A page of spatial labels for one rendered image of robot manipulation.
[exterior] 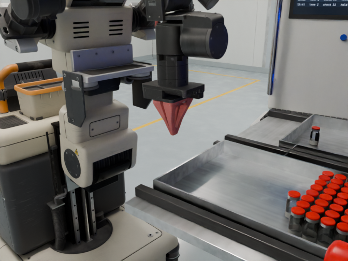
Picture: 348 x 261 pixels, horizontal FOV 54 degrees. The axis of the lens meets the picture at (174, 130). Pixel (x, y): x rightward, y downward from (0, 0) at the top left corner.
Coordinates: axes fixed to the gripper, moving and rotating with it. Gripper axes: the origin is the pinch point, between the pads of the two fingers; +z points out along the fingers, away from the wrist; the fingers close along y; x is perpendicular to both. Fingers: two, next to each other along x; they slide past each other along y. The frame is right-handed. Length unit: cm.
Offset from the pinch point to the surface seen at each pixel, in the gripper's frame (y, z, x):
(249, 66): -252, 85, 539
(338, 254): 34.7, -0.4, -18.7
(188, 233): 11.4, 12.2, -10.8
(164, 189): 2.1, 9.5, -5.8
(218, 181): 6.3, 11.9, 6.5
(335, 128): 17, 12, 54
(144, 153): -153, 96, 148
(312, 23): -4, -16, 87
